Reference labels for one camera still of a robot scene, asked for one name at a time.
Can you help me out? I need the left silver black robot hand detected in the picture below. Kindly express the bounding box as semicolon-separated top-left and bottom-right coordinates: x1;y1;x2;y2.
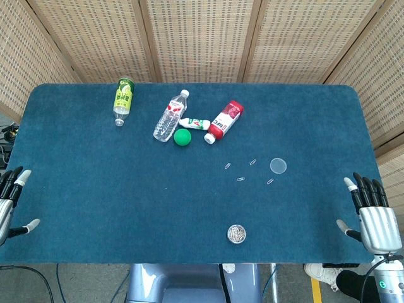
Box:
0;166;41;247

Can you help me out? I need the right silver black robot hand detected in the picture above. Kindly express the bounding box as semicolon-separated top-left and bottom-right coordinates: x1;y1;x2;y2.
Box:
336;172;403;255

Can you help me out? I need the black trouser leg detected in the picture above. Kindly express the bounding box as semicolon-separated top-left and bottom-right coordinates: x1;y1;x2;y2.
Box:
336;270;375;303

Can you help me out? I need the white shoe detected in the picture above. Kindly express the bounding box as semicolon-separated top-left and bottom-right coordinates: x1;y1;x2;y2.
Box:
304;263;340;293

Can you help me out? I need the blue felt table cover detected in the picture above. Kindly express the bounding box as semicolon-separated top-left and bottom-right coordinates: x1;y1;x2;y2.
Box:
0;83;399;264

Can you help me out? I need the clear round plastic lid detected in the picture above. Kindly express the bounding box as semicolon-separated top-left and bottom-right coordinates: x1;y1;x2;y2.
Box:
270;157;288;175

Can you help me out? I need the white metal table leg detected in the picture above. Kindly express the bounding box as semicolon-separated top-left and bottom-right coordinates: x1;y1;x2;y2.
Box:
270;263;280;303

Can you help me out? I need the clear round paper clip container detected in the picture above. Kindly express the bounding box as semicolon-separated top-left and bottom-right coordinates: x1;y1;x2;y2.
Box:
227;223;247;244

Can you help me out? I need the yellow-green label drink bottle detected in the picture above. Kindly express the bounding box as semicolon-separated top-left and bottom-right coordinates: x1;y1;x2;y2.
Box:
112;76;136;128

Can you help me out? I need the clear plastic water bottle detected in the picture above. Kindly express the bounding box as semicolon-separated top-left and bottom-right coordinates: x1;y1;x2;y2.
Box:
153;89;191;143

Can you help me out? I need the red white juice bottle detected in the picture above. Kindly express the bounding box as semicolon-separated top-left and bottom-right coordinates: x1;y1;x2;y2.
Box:
203;100;245;145

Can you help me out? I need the green ball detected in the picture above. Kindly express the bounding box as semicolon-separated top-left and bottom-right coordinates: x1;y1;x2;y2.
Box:
174;128;193;147

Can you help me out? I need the blue-grey robot torso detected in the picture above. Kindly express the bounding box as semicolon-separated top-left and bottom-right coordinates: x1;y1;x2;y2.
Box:
125;263;263;303

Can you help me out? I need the white toothpaste tube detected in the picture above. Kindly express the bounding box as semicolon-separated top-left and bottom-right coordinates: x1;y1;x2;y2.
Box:
179;117;211;131

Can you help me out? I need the woven rattan folding screen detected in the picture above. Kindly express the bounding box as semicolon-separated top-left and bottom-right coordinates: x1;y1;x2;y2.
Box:
0;0;404;241

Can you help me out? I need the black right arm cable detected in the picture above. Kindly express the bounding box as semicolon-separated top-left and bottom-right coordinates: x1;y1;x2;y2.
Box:
361;255;395;303

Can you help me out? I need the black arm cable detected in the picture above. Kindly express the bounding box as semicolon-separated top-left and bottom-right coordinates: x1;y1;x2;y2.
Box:
361;255;395;303
0;264;54;303

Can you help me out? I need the black equipment with cables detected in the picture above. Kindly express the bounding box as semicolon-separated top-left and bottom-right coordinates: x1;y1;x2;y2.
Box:
0;124;20;168

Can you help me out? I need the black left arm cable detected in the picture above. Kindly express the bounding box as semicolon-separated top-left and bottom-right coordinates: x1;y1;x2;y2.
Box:
0;264;54;303

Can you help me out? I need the blue cable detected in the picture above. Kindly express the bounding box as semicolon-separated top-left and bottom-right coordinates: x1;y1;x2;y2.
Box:
55;263;66;303

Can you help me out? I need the black torso cable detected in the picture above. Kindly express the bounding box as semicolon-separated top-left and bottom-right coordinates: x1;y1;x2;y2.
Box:
218;263;229;303

